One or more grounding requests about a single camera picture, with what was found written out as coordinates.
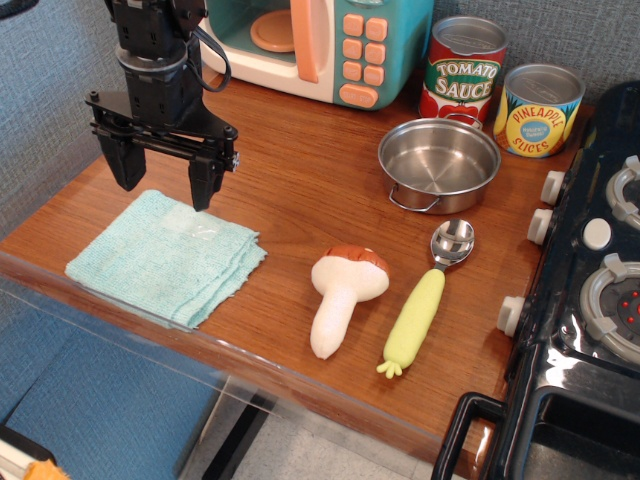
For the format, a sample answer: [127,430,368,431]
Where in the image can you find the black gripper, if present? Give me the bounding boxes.
[86,35,239,211]

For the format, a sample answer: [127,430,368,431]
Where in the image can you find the small stainless steel pot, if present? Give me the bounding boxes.
[378,118,501,215]

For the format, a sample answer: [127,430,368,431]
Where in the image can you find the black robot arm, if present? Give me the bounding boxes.
[86,1,239,211]

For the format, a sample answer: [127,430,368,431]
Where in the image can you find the folded light blue cloth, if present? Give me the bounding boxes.
[65,190,267,329]

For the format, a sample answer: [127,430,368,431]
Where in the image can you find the plush toy mushroom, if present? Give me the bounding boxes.
[310,245,390,360]

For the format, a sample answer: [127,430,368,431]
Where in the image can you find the teal toy microwave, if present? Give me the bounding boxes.
[200,1,434,111]

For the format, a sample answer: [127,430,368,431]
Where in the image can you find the clear acrylic table guard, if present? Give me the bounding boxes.
[1,255,432,479]

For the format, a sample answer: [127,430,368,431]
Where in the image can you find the tomato sauce can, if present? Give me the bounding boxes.
[419,16,508,128]

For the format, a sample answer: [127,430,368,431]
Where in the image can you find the orange object at corner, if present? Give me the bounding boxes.
[22,460,70,480]

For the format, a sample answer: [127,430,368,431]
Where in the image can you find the pineapple slices can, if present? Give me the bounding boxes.
[493,64,585,159]

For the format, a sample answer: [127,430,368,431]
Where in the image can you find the black toy stove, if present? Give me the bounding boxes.
[433,81,639,479]

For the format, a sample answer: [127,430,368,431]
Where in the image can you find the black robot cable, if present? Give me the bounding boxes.
[192,25,233,94]

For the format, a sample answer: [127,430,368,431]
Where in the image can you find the spoon with green handle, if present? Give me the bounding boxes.
[376,219,475,379]

